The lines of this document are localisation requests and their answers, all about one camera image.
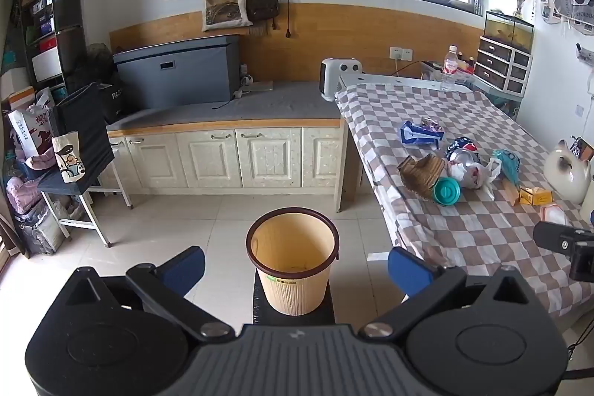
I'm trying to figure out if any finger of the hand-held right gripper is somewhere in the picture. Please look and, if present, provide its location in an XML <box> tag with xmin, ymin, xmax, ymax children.
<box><xmin>533</xmin><ymin>220</ymin><xmax>579</xmax><ymax>258</ymax></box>

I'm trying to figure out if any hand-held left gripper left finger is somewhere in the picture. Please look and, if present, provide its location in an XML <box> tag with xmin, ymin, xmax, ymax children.
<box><xmin>60</xmin><ymin>246</ymin><xmax>235</xmax><ymax>343</ymax></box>

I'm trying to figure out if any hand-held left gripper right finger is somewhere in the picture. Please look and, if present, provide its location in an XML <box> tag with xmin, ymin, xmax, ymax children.
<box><xmin>362</xmin><ymin>248</ymin><xmax>533</xmax><ymax>341</ymax></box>

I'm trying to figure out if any yellow cigarette box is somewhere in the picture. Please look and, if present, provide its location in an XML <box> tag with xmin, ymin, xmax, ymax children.
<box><xmin>519</xmin><ymin>186</ymin><xmax>553</xmax><ymax>206</ymax></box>

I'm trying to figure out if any teal snack packet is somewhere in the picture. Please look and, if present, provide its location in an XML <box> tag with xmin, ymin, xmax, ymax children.
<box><xmin>492</xmin><ymin>148</ymin><xmax>521</xmax><ymax>186</ymax></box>

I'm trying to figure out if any teal round lid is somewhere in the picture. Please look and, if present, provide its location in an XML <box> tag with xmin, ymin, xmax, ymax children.
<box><xmin>433</xmin><ymin>176</ymin><xmax>461</xmax><ymax>206</ymax></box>

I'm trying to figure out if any brown woven basket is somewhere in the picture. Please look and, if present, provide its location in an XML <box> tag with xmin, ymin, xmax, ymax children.
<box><xmin>398</xmin><ymin>154</ymin><xmax>447</xmax><ymax>200</ymax></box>

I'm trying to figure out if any white plastic bag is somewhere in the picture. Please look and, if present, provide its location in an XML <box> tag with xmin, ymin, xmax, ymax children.
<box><xmin>448</xmin><ymin>158</ymin><xmax>503</xmax><ymax>200</ymax></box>

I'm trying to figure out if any beige bin with brown rim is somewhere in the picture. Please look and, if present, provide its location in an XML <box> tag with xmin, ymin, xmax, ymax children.
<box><xmin>246</xmin><ymin>207</ymin><xmax>339</xmax><ymax>315</ymax></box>

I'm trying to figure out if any crushed drink can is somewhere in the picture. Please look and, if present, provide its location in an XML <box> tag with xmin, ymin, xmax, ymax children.
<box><xmin>445</xmin><ymin>136</ymin><xmax>480</xmax><ymax>166</ymax></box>

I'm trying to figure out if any brown shoulder bag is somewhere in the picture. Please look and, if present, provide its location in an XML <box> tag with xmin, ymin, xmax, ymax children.
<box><xmin>245</xmin><ymin>0</ymin><xmax>282</xmax><ymax>24</ymax></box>

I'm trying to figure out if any white cat figurine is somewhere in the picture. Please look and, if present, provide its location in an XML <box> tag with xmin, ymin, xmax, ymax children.
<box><xmin>543</xmin><ymin>140</ymin><xmax>592</xmax><ymax>204</ymax></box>

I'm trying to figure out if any brown paper piece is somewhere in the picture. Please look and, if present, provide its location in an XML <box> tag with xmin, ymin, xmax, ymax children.
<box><xmin>502</xmin><ymin>178</ymin><xmax>521</xmax><ymax>206</ymax></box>

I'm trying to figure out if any checkered tablecloth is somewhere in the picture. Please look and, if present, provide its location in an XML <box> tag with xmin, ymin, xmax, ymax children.
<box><xmin>335</xmin><ymin>83</ymin><xmax>594</xmax><ymax>318</ymax></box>

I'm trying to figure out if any black stool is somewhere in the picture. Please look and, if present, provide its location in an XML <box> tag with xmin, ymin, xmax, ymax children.
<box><xmin>253</xmin><ymin>271</ymin><xmax>336</xmax><ymax>325</ymax></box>

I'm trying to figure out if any cream cabinet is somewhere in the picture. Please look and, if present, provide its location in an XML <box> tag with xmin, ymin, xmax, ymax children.
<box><xmin>106</xmin><ymin>118</ymin><xmax>349</xmax><ymax>212</ymax></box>

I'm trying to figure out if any white metal stand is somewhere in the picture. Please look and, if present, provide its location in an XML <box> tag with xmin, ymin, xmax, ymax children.
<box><xmin>37</xmin><ymin>171</ymin><xmax>135</xmax><ymax>248</ymax></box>

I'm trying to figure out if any blue packet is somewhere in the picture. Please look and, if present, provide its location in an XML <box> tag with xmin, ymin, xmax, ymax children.
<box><xmin>400</xmin><ymin>120</ymin><xmax>445</xmax><ymax>146</ymax></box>

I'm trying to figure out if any cartoon tote bag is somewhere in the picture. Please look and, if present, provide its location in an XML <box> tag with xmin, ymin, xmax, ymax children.
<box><xmin>51</xmin><ymin>131</ymin><xmax>87</xmax><ymax>183</ymax></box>

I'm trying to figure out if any pile of packed bags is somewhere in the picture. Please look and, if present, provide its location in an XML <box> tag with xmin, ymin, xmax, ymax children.
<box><xmin>4</xmin><ymin>164</ymin><xmax>68</xmax><ymax>258</ymax></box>

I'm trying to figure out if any black cloth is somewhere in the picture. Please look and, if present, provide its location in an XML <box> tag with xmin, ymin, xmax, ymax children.
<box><xmin>56</xmin><ymin>83</ymin><xmax>116</xmax><ymax>186</ymax></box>

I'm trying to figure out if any drawer unit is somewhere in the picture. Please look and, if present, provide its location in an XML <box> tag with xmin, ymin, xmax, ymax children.
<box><xmin>474</xmin><ymin>36</ymin><xmax>533</xmax><ymax>96</ymax></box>

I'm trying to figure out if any grey counter mat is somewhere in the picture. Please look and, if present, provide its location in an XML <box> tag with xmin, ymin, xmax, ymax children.
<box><xmin>107</xmin><ymin>81</ymin><xmax>342</xmax><ymax>132</ymax></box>

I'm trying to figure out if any black bag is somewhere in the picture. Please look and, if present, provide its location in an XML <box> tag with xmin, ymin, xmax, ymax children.
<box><xmin>98</xmin><ymin>83</ymin><xmax>122</xmax><ymax>123</ymax></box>

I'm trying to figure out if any white table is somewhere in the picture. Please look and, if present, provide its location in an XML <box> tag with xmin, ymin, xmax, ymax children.
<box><xmin>338</xmin><ymin>73</ymin><xmax>479</xmax><ymax>264</ymax></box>

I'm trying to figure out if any water bottle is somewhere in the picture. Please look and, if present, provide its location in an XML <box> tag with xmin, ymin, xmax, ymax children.
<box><xmin>441</xmin><ymin>46</ymin><xmax>460</xmax><ymax>93</ymax></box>

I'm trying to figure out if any grey storage box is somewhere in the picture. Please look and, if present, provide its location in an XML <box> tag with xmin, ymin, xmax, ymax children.
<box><xmin>112</xmin><ymin>34</ymin><xmax>241</xmax><ymax>111</ymax></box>

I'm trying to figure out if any white space heater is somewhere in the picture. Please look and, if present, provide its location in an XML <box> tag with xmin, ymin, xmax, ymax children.
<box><xmin>320</xmin><ymin>57</ymin><xmax>365</xmax><ymax>102</ymax></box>

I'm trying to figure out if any white paper bag red print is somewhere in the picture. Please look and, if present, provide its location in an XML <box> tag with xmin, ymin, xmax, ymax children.
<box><xmin>7</xmin><ymin>87</ymin><xmax>57</xmax><ymax>160</ymax></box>

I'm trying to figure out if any fish tank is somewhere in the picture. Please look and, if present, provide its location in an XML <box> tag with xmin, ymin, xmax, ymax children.
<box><xmin>484</xmin><ymin>10</ymin><xmax>535</xmax><ymax>52</ymax></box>

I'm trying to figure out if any printed canvas tote bag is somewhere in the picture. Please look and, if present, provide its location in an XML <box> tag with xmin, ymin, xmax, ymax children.
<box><xmin>201</xmin><ymin>0</ymin><xmax>254</xmax><ymax>33</ymax></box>

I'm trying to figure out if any black shelving rack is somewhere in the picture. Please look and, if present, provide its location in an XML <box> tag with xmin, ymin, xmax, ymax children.
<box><xmin>14</xmin><ymin>0</ymin><xmax>88</xmax><ymax>93</ymax></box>

